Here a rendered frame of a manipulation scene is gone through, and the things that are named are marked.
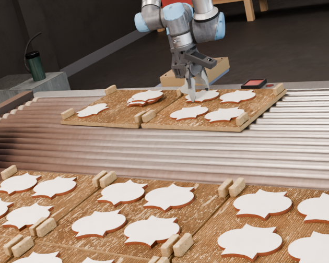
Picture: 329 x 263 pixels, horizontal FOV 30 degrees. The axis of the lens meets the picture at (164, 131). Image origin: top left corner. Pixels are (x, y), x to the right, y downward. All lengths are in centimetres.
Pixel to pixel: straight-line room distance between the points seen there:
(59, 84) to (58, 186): 413
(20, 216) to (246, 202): 63
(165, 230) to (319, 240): 36
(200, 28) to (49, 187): 118
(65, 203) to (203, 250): 54
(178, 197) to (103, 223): 20
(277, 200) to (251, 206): 6
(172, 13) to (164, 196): 85
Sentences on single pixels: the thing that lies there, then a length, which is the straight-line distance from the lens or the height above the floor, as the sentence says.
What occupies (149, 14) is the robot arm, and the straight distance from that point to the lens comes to 241.
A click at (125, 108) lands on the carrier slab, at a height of 94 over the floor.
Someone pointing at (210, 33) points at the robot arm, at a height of 107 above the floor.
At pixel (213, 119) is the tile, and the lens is 210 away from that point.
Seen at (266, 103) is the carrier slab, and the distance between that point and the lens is 217.
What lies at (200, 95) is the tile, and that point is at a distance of 237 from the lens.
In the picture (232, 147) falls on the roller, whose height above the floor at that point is 91.
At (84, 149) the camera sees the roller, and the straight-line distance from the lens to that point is 221.
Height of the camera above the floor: 166
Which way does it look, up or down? 20 degrees down
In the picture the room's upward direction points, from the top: 14 degrees counter-clockwise
